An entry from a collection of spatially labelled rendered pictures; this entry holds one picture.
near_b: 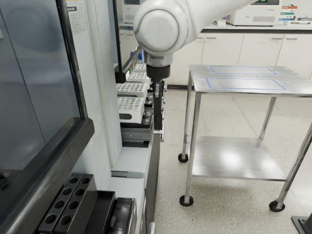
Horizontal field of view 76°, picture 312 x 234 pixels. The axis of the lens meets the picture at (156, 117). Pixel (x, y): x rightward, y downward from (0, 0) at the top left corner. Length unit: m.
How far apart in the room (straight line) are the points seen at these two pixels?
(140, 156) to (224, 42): 2.54
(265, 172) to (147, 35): 1.19
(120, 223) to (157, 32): 0.35
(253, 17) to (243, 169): 2.17
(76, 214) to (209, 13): 0.43
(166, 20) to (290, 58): 3.07
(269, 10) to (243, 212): 2.43
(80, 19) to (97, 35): 0.08
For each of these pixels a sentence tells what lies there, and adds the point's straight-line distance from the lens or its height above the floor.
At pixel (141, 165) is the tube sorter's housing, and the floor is 0.73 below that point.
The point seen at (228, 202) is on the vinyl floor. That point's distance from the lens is 1.54.
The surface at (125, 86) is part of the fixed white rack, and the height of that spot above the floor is 0.86.
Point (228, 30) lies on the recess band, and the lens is 3.06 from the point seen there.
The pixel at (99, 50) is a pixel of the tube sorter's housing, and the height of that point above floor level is 1.08.
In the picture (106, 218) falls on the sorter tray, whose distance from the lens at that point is 0.41.
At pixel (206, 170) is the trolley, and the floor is 0.28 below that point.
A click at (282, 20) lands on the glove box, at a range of 3.67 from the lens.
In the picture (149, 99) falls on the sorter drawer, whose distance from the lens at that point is 0.84.
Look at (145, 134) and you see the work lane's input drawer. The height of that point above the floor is 0.78.
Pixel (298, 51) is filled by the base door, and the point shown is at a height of 0.60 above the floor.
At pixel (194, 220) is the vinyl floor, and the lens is 1.41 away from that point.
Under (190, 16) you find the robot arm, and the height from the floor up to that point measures 1.14.
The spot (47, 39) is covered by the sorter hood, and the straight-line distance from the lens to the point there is 0.27.
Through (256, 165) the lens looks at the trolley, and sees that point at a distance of 1.44.
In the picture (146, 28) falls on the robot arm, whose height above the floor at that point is 1.13.
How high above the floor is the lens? 1.17
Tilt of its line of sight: 30 degrees down
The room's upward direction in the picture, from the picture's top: straight up
